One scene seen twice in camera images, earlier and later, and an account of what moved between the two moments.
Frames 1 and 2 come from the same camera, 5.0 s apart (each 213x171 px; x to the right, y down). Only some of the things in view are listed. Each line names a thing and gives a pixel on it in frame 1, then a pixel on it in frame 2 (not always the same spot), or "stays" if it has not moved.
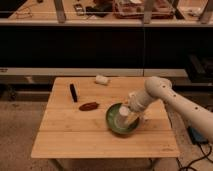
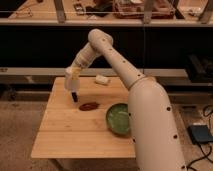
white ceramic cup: [122, 117] -> [70, 84]
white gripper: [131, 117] -> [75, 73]
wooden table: [74, 123] stays
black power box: [196, 137] stays
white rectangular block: [101, 79] stays
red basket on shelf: [134, 9] stays
